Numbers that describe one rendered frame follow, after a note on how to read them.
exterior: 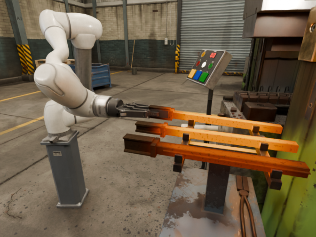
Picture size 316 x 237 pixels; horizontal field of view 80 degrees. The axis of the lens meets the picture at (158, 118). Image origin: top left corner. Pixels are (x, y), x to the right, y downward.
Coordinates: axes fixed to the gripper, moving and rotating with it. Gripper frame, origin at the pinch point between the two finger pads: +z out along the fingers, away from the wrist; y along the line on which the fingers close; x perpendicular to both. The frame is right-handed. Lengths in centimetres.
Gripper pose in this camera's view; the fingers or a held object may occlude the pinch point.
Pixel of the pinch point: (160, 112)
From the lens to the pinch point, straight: 71.6
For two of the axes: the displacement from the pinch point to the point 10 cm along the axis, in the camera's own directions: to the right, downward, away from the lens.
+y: -2.7, 3.5, -9.0
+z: 9.6, 1.1, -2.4
